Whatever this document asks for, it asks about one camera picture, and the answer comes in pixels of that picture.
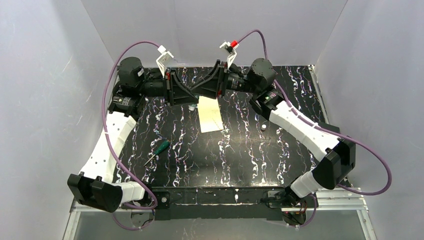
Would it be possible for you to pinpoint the white green glue stick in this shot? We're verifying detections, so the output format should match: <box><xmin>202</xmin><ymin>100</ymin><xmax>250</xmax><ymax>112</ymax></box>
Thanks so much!
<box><xmin>188</xmin><ymin>104</ymin><xmax>197</xmax><ymax>111</ymax></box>

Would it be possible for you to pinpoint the cream envelope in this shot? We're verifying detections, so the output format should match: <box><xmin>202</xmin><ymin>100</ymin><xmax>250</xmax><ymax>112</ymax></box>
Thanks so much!
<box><xmin>197</xmin><ymin>96</ymin><xmax>224</xmax><ymax>133</ymax></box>

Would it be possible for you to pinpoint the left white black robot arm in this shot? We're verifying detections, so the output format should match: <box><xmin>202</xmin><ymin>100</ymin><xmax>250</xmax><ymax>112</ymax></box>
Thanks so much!
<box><xmin>67</xmin><ymin>57</ymin><xmax>199</xmax><ymax>213</ymax></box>

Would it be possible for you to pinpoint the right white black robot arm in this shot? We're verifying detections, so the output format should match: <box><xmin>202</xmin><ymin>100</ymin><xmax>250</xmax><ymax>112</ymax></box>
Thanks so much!
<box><xmin>190</xmin><ymin>58</ymin><xmax>356</xmax><ymax>201</ymax></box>

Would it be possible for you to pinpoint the black flat box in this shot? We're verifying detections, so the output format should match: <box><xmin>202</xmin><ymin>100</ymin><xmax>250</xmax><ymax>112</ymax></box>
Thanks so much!
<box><xmin>318</xmin><ymin>122</ymin><xmax>340</xmax><ymax>133</ymax></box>

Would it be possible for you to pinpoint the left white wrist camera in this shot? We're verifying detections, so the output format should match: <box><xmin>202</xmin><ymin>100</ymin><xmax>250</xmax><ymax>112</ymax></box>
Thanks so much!
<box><xmin>156</xmin><ymin>45</ymin><xmax>174</xmax><ymax>78</ymax></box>

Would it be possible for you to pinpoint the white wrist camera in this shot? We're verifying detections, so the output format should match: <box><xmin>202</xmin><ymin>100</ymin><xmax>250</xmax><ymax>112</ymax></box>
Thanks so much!
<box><xmin>219</xmin><ymin>40</ymin><xmax>239</xmax><ymax>69</ymax></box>
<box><xmin>156</xmin><ymin>45</ymin><xmax>174</xmax><ymax>78</ymax></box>

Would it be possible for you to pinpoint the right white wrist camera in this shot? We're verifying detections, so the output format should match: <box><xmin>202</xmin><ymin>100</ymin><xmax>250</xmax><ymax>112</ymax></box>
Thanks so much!
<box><xmin>219</xmin><ymin>40</ymin><xmax>239</xmax><ymax>69</ymax></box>

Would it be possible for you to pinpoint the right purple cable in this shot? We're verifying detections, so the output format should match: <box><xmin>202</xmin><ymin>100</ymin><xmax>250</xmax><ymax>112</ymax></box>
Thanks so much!
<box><xmin>237</xmin><ymin>29</ymin><xmax>392</xmax><ymax>229</ymax></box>

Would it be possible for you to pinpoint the purple cable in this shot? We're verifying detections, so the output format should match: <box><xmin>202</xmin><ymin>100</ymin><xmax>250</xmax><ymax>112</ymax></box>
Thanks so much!
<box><xmin>237</xmin><ymin>29</ymin><xmax>392</xmax><ymax>229</ymax></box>
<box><xmin>101</xmin><ymin>41</ymin><xmax>162</xmax><ymax>231</ymax></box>

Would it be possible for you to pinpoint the green handled screwdriver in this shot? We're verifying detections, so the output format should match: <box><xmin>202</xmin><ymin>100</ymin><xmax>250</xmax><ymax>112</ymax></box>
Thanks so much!
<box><xmin>143</xmin><ymin>140</ymin><xmax>171</xmax><ymax>167</ymax></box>

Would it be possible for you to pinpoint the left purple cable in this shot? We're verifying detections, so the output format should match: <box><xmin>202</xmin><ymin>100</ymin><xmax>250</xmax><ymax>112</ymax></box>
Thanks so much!
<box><xmin>101</xmin><ymin>41</ymin><xmax>162</xmax><ymax>231</ymax></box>

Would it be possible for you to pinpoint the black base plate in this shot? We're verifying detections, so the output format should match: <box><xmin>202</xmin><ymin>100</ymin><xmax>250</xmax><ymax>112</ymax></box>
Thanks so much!
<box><xmin>121</xmin><ymin>186</ymin><xmax>319</xmax><ymax>222</ymax></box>

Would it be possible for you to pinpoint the aluminium frame rail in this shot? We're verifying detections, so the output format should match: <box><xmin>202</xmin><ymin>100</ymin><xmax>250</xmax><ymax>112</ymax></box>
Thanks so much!
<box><xmin>70</xmin><ymin>188</ymin><xmax>369</xmax><ymax>213</ymax></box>

